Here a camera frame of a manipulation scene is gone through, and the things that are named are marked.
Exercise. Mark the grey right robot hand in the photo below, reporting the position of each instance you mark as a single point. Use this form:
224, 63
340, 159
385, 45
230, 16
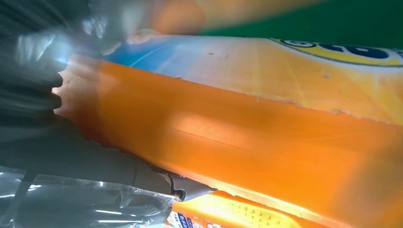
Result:
63, 176

